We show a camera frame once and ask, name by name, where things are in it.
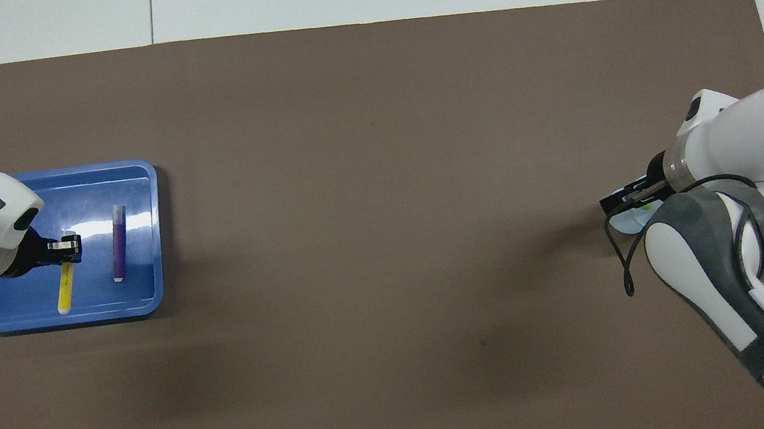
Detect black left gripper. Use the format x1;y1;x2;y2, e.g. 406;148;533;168
0;223;85;280

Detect blue plastic tray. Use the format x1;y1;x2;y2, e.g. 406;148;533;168
0;156;174;335

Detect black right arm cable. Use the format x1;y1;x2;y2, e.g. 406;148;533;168
598;169;764;301

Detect yellow marker pen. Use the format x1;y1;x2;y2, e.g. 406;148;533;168
52;261;80;316

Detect purple marker pen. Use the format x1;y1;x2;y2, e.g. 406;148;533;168
104;204;136;284

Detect brown table mat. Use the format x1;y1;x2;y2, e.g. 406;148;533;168
0;0;764;429

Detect pale blue mesh cup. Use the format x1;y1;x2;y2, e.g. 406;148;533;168
607;198;666;237

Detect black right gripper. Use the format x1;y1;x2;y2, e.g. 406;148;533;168
594;151;677;218

